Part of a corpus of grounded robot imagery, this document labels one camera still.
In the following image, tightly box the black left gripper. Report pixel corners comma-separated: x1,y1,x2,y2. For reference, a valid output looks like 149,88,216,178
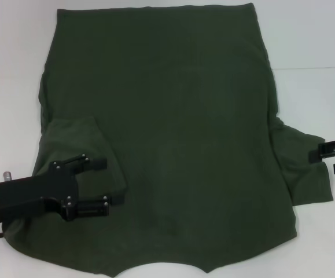
0,146,126,224

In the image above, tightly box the dark green t-shirt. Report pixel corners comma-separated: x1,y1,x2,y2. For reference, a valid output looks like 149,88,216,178
2,2,334,278

